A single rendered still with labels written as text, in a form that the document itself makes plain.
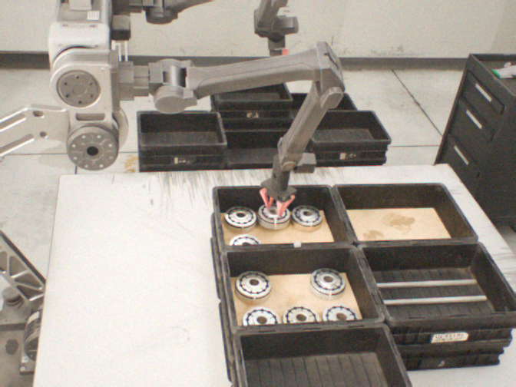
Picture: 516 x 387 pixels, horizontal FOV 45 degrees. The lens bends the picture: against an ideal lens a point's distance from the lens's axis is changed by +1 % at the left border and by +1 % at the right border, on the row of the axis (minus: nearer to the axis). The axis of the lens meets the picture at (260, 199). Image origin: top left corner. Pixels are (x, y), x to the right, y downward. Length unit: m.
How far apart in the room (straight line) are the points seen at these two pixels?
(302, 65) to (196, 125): 1.71
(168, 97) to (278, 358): 0.72
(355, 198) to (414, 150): 2.11
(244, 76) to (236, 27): 3.34
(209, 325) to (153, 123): 1.44
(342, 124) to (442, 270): 1.43
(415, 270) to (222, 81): 0.90
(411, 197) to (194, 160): 1.10
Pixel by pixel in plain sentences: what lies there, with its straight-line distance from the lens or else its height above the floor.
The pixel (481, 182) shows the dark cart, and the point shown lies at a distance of 3.27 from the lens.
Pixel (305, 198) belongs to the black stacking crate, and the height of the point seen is 0.88.
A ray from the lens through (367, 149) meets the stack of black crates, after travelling 3.05.
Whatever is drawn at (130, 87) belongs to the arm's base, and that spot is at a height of 1.46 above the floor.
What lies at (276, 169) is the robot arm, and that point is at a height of 1.06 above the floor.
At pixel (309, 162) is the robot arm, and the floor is 1.09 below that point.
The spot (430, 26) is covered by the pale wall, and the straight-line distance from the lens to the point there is 5.24.
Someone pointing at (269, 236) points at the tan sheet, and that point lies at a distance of 1.98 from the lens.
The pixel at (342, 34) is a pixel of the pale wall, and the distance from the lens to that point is 4.99.
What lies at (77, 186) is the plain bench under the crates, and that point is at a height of 0.70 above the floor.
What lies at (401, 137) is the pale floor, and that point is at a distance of 4.31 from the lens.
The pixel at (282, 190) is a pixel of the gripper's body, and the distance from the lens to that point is 1.92.
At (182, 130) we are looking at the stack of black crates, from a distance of 3.11.
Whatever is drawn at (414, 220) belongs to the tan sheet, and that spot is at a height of 0.83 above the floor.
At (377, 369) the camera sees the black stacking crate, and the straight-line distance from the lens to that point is 1.69.
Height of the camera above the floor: 2.12
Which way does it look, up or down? 37 degrees down
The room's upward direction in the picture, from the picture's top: 7 degrees clockwise
